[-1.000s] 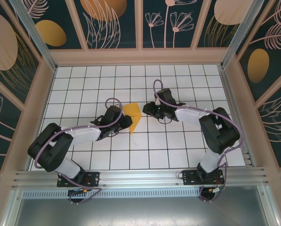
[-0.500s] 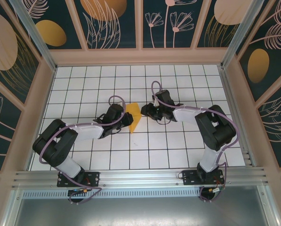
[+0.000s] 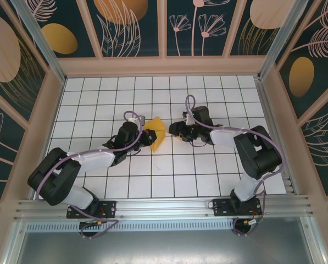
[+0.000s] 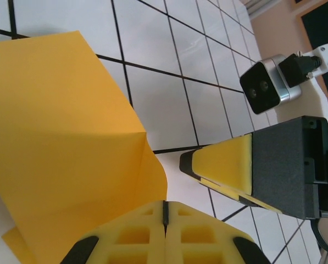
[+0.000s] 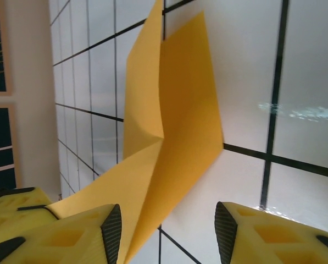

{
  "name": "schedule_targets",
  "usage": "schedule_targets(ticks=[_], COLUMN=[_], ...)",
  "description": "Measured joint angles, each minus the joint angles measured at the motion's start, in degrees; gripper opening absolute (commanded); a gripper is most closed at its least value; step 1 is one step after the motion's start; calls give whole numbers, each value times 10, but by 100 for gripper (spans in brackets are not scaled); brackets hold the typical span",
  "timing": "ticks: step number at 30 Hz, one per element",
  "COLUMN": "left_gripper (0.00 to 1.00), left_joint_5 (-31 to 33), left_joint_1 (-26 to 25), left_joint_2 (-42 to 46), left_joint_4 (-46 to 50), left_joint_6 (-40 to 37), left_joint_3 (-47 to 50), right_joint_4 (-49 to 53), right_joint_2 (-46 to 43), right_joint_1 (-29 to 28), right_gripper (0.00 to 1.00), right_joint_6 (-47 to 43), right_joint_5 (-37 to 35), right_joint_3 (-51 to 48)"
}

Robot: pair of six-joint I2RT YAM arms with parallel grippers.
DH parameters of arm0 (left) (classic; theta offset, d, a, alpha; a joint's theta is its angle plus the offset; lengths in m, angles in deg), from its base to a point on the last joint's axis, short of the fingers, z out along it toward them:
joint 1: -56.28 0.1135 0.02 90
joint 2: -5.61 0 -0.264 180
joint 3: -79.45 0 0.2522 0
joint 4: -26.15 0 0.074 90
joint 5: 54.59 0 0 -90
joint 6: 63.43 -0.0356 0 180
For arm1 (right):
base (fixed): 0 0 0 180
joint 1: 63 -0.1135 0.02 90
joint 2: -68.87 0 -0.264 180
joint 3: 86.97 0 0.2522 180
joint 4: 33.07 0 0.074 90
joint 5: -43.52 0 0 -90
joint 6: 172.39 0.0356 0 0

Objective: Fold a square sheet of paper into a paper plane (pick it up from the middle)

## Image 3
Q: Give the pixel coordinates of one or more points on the orange square paper sheet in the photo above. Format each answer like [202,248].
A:
[156,123]

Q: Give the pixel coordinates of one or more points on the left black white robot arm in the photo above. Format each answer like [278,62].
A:
[54,176]

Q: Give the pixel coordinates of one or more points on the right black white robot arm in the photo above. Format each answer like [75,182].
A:
[260,156]

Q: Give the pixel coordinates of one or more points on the grey metal sheet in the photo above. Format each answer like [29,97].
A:
[163,247]

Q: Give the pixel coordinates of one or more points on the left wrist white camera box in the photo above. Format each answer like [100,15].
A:
[132,120]

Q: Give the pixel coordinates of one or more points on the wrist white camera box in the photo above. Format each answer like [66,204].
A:
[132,120]
[189,119]

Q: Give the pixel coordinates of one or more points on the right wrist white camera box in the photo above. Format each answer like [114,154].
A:
[189,119]

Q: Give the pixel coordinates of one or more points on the long slotted aluminium rail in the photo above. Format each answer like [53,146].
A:
[163,204]

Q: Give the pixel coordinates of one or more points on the aluminium table edge rail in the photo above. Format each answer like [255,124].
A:
[266,110]

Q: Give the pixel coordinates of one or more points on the aluminium corner post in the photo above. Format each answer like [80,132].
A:
[38,33]
[286,33]

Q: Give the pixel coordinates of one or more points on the aluminium frame bar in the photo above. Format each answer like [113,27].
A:
[12,242]
[314,242]

